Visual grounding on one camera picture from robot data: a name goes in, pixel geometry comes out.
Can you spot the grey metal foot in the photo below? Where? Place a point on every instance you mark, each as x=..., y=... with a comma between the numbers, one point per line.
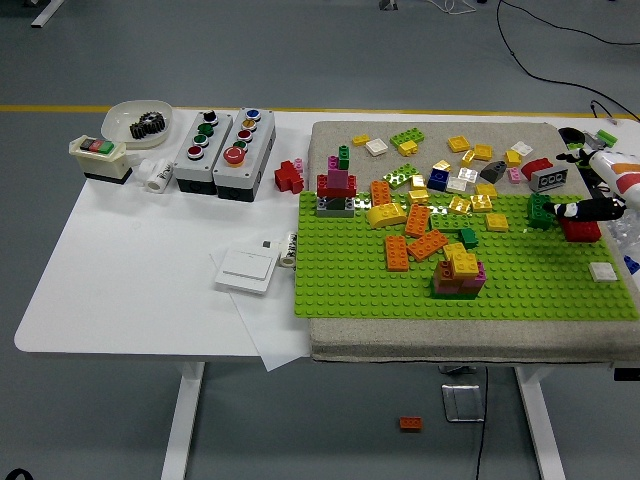
x=388, y=4

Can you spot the cream red-green switch box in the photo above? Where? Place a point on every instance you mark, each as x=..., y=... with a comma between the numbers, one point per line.
x=100, y=162

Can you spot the white table leg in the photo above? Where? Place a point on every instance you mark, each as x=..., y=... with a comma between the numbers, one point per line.
x=537, y=425
x=182, y=425

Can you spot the orange 2x2 toy brick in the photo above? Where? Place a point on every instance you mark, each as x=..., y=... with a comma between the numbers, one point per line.
x=462, y=264

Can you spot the clear plastic bag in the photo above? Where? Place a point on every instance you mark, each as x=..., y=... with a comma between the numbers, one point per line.
x=622, y=232

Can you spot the silver metal part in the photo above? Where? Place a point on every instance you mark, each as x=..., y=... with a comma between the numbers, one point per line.
x=594, y=141

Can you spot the black table control box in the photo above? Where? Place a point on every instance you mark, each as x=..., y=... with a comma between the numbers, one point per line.
x=627, y=375

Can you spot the magenta 2x2 toy brick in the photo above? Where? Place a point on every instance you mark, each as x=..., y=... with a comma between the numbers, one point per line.
x=478, y=281

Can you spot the red curved toy brick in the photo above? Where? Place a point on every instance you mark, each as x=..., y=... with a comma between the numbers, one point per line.
x=537, y=166

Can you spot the black metal gear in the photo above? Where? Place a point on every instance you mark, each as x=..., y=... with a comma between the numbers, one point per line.
x=147, y=126

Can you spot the black small part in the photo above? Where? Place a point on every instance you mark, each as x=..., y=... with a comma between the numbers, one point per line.
x=600, y=192

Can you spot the lime green narrow brick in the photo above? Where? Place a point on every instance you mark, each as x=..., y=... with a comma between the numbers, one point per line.
x=606, y=137

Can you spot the dark grey sloped brick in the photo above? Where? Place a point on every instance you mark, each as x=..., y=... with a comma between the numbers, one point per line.
x=495, y=172

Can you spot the grey toy brick with holes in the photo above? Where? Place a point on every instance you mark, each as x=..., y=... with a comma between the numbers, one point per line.
x=550, y=179

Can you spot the pink small toy brick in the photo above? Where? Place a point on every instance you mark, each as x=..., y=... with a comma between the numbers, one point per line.
x=514, y=175
x=298, y=164

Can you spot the clear toy tile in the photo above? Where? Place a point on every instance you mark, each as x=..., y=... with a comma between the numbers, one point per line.
x=362, y=202

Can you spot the dark green tall toy brick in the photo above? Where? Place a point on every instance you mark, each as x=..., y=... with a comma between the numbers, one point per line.
x=537, y=212

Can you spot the blue small object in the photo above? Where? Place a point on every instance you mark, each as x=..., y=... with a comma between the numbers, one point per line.
x=632, y=265

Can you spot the green toy baseplate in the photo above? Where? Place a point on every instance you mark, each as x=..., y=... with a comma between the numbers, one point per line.
x=350, y=280

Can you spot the white pipe fitting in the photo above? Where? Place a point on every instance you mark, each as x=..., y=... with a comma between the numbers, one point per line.
x=157, y=175

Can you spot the blue 2x2 toy brick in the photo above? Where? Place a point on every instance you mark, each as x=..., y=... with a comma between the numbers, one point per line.
x=440, y=179

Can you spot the lime green 2x4 brick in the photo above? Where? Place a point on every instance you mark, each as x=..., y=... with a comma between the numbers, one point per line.
x=405, y=136
x=400, y=176

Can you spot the white labelled roll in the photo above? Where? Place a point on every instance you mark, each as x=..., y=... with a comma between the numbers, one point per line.
x=288, y=250

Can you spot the small grey white adapter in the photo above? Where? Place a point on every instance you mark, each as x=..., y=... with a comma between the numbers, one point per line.
x=267, y=244

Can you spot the yellow curved toy brick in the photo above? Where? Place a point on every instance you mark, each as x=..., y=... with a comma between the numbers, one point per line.
x=387, y=216

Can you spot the white square toy tile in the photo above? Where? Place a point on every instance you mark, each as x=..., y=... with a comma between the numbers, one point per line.
x=467, y=174
x=521, y=148
x=376, y=147
x=456, y=185
x=602, y=271

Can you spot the white plastic bowl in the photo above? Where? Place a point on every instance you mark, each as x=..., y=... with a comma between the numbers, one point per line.
x=117, y=125

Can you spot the yellow small toy plate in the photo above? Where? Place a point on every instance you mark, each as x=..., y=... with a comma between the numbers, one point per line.
x=361, y=140

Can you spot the brown pink green brick stack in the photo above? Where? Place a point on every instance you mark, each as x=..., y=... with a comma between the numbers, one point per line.
x=442, y=281

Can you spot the red toy brick cluster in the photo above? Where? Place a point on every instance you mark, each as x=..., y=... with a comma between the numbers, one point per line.
x=287, y=177

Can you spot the metal floor socket plate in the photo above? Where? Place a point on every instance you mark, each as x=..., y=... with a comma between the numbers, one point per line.
x=462, y=402

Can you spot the grey bracket under table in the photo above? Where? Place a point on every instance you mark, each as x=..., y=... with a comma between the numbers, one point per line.
x=457, y=370

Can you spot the grey four-button control box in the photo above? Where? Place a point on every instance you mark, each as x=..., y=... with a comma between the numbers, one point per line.
x=192, y=172

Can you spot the green 2x4 toy brick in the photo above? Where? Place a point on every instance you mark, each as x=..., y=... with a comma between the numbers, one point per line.
x=574, y=146

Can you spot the white wall switch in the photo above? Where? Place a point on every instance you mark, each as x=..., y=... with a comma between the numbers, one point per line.
x=245, y=272

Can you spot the orange 2x4 toy brick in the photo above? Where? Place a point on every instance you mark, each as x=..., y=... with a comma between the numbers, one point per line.
x=426, y=245
x=417, y=221
x=410, y=423
x=396, y=254
x=381, y=195

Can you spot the white paper sheet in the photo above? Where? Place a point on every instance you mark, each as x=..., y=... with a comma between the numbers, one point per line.
x=270, y=340

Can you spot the multicolour toy brick tower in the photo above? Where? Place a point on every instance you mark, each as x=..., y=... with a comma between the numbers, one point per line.
x=337, y=187

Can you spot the grey emergency stop box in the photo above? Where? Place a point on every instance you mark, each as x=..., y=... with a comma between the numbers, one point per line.
x=260, y=150

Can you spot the lime green flat plate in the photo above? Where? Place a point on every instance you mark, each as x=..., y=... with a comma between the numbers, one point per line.
x=452, y=221

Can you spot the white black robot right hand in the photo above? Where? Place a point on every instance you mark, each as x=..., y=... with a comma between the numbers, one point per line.
x=620, y=175

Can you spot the dark green small brick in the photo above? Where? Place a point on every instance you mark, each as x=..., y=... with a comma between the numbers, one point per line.
x=469, y=237

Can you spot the white desk foot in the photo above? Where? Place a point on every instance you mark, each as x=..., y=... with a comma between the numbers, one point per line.
x=47, y=15

